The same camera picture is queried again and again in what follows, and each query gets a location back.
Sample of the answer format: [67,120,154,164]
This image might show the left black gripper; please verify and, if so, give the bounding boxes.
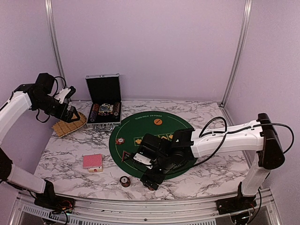
[33,94,80,123]

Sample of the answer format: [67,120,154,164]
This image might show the dark brown poker chip stack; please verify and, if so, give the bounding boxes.
[120,176,131,188]

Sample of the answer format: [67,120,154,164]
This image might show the black triangular all-in button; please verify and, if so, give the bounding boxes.
[122,151,133,162]

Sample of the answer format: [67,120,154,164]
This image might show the red chips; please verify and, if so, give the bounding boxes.
[116,138,125,145]

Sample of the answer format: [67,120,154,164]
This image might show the orange round blind button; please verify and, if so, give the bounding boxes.
[154,119,163,125]

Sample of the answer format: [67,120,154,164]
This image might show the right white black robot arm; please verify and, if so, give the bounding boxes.
[133,113,285,210]

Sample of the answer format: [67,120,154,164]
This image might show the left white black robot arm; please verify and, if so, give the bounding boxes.
[0,73,80,209]

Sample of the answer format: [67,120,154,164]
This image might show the woven bamboo tray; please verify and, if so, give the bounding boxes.
[52,112,87,138]

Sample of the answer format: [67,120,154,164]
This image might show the red purple chip row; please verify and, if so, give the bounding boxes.
[89,104,100,122]

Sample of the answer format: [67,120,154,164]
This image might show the blue card deck in case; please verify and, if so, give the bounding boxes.
[98,103,113,114]

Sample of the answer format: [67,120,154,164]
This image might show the aluminium poker chip case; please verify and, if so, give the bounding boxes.
[85,73,122,132]

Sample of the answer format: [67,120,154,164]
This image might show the dark red chip row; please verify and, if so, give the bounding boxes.
[113,102,121,117]

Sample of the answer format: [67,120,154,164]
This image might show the round green poker mat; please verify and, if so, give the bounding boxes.
[109,111,192,178]

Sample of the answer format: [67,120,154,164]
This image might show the red playing card deck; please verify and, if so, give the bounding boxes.
[82,154,102,169]

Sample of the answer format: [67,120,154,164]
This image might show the playing card box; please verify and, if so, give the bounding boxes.
[88,166,103,173]

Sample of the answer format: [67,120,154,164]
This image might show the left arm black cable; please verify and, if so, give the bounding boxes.
[35,76,66,123]

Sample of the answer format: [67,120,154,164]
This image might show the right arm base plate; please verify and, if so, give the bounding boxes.
[216,197,257,215]

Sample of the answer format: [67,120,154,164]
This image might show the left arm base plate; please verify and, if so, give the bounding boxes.
[34,196,75,213]

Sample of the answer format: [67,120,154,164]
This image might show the left aluminium frame post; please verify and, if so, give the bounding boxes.
[45,0,68,87]

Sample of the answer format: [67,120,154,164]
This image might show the aluminium frame post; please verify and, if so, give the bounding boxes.
[45,0,68,87]
[220,0,253,107]

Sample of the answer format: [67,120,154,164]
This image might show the right aluminium frame post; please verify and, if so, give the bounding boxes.
[220,0,253,107]

